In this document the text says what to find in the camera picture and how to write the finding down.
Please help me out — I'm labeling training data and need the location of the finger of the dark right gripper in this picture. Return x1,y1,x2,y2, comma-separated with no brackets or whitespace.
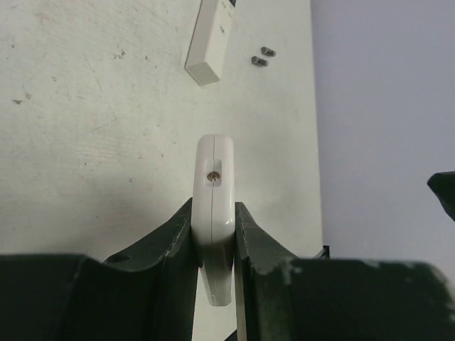
427,171,455,221

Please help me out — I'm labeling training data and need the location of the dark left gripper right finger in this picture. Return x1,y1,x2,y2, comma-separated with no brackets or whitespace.
232,202,454,340

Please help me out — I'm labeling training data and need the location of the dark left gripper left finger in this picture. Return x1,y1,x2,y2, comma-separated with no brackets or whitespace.
1,202,198,340

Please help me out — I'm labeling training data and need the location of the white remote with red keypad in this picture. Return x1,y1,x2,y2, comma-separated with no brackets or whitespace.
191,134,235,307

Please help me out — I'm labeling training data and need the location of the slim white remote with display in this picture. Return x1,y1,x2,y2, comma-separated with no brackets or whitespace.
185,0,236,86

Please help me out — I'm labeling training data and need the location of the black battery lower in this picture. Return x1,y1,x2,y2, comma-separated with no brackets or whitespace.
251,56,269,67

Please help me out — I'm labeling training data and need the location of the aluminium rail frame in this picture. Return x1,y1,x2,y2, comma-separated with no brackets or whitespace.
313,245,330,259

